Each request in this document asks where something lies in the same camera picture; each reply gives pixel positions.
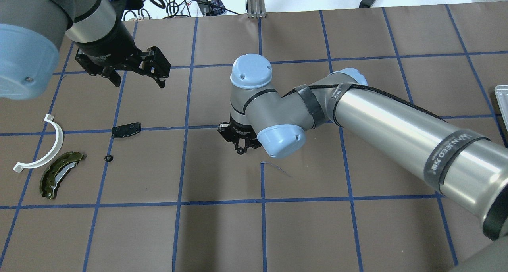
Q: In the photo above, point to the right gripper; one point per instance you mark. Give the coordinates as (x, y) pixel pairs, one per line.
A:
(238, 134)

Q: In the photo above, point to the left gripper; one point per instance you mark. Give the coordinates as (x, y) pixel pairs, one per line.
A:
(112, 45)

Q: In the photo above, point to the black bearing gear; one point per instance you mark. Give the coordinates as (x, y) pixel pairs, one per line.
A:
(108, 158)

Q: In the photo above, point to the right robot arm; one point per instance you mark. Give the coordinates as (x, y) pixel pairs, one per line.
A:
(461, 164)

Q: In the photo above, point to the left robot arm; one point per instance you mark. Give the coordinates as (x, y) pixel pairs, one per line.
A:
(32, 32)

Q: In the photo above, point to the silver ribbed metal tray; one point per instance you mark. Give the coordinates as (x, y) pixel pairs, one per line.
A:
(501, 94)

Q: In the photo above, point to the small black rectangular plate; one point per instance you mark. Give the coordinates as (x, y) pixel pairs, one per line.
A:
(125, 130)

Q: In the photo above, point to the dark green curved part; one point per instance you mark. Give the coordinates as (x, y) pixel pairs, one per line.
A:
(56, 172)

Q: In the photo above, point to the aluminium frame post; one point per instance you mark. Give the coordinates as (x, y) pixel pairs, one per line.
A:
(256, 9)

